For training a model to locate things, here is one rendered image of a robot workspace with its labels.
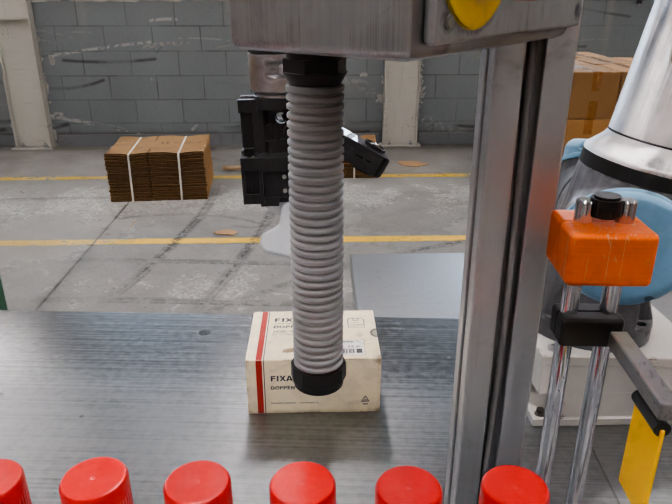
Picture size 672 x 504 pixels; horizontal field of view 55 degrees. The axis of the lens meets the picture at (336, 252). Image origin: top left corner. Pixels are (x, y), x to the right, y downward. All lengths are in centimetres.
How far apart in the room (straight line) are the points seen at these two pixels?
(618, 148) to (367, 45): 41
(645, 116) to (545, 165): 24
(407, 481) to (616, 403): 53
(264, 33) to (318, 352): 19
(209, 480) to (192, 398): 51
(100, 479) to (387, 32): 25
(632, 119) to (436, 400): 41
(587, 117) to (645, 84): 317
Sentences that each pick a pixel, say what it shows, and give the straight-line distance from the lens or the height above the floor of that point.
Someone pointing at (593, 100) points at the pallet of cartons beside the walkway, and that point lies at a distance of 379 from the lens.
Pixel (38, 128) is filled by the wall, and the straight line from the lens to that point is 626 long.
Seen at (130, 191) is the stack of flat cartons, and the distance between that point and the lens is 444.
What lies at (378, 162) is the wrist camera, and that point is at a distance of 71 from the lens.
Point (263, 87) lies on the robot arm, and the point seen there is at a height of 121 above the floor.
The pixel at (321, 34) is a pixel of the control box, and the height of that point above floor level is 129.
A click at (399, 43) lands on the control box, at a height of 129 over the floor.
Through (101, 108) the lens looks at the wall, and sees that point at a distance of 608.
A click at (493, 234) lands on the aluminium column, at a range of 41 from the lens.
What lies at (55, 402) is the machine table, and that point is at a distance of 90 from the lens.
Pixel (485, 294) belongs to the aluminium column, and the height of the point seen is 113.
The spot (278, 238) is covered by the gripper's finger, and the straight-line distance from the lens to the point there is 70.
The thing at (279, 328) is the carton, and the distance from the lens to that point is 83.
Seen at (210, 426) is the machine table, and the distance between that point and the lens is 80.
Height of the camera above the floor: 131
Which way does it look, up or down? 22 degrees down
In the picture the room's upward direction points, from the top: straight up
